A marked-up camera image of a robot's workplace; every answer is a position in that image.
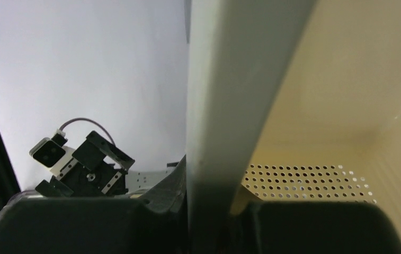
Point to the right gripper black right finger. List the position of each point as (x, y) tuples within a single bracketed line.
[(310, 227)]

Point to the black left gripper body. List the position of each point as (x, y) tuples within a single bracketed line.
[(101, 170)]

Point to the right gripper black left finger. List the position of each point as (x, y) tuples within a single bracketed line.
[(154, 222)]

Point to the cream perforated plastic basket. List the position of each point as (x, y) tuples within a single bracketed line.
[(291, 101)]

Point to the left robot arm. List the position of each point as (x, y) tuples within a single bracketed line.
[(139, 182)]

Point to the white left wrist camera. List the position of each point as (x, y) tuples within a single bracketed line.
[(53, 154)]

